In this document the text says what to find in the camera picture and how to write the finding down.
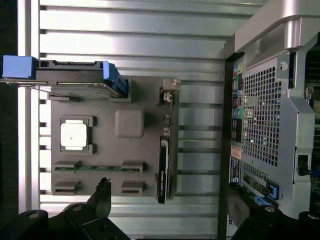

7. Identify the blue card retention clip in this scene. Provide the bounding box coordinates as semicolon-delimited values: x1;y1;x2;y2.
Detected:
254;196;267;208
265;180;280;201

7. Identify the green RAM stick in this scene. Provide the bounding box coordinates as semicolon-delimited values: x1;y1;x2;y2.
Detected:
54;162;141;174

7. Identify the grey plastic parts rack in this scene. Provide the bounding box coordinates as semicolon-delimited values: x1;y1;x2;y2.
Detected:
46;76;183;201

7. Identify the silver CPU chip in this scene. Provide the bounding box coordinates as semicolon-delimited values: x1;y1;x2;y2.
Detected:
60;121;89;151

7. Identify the black open PC case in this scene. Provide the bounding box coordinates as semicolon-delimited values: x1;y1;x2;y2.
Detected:
216;13;320;240

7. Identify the hard disk with blue caddy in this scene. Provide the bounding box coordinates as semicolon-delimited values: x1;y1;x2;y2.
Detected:
0;54;130;100

